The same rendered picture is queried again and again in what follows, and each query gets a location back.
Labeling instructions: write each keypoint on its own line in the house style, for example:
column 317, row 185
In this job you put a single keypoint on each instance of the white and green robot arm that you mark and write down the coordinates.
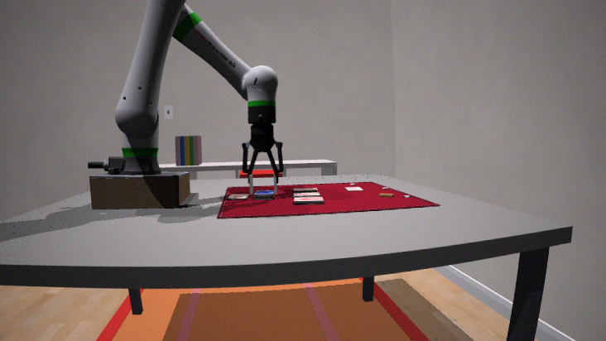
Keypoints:
column 136, row 115

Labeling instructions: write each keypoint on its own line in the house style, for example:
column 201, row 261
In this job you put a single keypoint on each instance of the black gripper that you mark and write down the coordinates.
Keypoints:
column 262, row 144

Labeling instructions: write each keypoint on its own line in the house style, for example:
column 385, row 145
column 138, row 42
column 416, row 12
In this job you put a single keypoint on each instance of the dark red card cloth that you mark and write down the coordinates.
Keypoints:
column 228, row 189
column 336, row 198

